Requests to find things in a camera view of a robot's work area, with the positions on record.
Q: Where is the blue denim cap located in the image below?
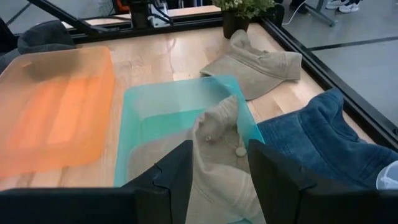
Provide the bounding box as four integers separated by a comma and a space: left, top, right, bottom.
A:
256, 88, 398, 190

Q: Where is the white cable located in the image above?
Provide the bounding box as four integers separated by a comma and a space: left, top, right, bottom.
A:
281, 0, 308, 26

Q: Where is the grey table foot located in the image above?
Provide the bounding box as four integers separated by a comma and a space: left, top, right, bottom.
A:
306, 0, 338, 27

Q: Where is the beige cap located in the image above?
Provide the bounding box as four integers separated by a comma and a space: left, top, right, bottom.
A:
199, 29, 303, 101
127, 95, 268, 224

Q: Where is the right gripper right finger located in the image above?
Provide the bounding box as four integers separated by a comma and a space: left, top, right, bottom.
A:
248, 139, 398, 224

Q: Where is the teal translucent plastic bin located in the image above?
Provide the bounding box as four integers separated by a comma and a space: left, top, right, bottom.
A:
113, 74, 265, 224

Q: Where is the orange translucent plastic bin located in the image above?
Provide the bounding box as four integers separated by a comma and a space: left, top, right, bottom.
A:
0, 45, 116, 178

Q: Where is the dark grey cap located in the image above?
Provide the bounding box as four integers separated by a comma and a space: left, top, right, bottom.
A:
0, 20, 76, 73

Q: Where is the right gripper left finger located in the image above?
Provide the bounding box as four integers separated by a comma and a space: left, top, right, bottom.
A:
0, 139, 194, 224

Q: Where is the green potted plant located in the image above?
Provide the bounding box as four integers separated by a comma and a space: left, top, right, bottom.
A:
213, 0, 277, 40

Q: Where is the clear plastic bin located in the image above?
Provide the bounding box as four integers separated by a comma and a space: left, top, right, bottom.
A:
376, 161, 398, 190

